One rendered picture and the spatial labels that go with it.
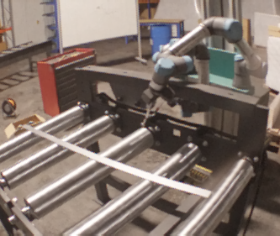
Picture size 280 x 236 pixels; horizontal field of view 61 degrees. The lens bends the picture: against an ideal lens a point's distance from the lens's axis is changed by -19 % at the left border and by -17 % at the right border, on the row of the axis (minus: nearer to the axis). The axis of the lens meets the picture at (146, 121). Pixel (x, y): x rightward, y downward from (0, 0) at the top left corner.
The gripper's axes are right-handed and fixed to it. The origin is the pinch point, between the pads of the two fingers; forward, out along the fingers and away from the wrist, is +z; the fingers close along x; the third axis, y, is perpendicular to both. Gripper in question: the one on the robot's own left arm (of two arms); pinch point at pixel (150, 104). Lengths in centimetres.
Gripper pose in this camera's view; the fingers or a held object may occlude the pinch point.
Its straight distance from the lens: 141.2
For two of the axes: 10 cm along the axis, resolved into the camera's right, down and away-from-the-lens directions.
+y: -6.9, -6.8, 2.6
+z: -1.9, 5.1, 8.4
